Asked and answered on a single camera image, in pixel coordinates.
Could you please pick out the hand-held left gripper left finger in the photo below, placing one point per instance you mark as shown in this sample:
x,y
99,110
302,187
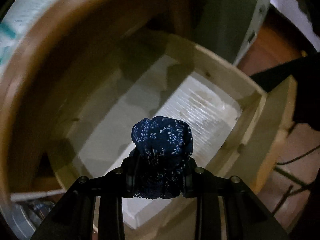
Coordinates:
x,y
130,177

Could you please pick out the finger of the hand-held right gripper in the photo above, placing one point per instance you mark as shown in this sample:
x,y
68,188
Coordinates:
x,y
275,75

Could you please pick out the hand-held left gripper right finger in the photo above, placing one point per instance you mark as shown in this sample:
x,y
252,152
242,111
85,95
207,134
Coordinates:
x,y
190,180

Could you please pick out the wooden drawer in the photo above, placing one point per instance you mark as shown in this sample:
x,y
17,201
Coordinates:
x,y
252,120

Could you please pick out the blue floral underwear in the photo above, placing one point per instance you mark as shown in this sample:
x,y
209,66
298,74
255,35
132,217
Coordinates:
x,y
162,137

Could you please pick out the white drawer liner paper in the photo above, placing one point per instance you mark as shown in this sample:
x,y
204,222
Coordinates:
x,y
200,110

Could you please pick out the white sheet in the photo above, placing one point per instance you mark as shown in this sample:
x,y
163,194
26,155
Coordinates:
x,y
292,7

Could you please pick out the grey white appliance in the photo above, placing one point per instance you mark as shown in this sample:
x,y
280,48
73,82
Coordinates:
x,y
225,17

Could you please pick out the wooden nightstand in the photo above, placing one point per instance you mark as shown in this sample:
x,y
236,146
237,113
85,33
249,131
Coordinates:
x,y
62,17

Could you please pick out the white shoe box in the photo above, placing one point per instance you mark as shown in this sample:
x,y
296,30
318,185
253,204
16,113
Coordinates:
x,y
30,5

